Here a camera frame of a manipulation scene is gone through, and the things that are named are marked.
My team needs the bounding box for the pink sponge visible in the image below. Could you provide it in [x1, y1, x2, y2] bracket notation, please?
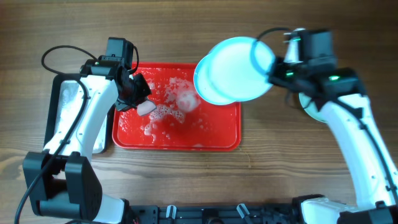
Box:
[136, 100, 157, 116]

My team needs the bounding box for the light blue plate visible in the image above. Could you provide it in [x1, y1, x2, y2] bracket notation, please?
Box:
[208, 37, 275, 101]
[298, 93, 325, 123]
[193, 54, 236, 106]

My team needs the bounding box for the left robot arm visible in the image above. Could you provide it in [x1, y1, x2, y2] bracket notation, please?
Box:
[14, 37, 156, 223]

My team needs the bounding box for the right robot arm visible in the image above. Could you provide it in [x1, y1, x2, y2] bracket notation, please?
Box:
[269, 28, 397, 223]

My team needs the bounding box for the red plastic tray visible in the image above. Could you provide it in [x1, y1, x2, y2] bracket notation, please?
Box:
[112, 62, 241, 151]

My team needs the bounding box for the black water tray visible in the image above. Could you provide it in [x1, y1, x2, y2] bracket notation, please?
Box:
[44, 75, 114, 154]

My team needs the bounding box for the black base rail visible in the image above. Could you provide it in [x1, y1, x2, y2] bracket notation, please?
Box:
[131, 203, 297, 224]

